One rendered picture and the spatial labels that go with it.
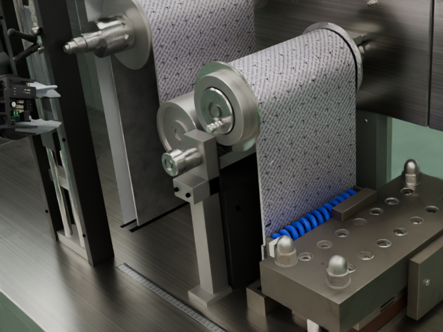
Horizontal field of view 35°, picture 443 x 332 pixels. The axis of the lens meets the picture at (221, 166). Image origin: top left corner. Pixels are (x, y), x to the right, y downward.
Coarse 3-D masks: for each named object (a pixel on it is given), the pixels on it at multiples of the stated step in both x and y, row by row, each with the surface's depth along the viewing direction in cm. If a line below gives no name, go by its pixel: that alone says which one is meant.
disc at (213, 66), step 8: (208, 64) 109; (216, 64) 108; (224, 64) 107; (200, 72) 112; (208, 72) 110; (224, 72) 107; (232, 72) 106; (240, 80) 105; (248, 88) 104; (248, 96) 105; (256, 104) 104; (256, 112) 105; (256, 120) 106; (256, 128) 106; (248, 136) 109; (256, 136) 107; (240, 144) 111; (248, 144) 109
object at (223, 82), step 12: (216, 72) 108; (204, 84) 109; (216, 84) 107; (228, 84) 105; (228, 96) 106; (240, 96) 105; (240, 108) 105; (204, 120) 113; (240, 120) 106; (216, 132) 112; (240, 132) 107; (228, 144) 110
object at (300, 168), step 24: (312, 120) 116; (336, 120) 120; (264, 144) 109; (288, 144) 113; (312, 144) 117; (336, 144) 122; (264, 168) 111; (288, 168) 115; (312, 168) 119; (336, 168) 124; (264, 192) 113; (288, 192) 117; (312, 192) 121; (336, 192) 126; (264, 216) 114; (288, 216) 118; (264, 240) 116
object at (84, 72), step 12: (72, 0) 196; (72, 12) 197; (0, 24) 184; (72, 24) 198; (0, 36) 185; (0, 48) 186; (0, 60) 187; (84, 60) 204; (0, 72) 188; (12, 72) 190; (84, 72) 205; (84, 84) 206; (84, 96) 207; (0, 144) 194
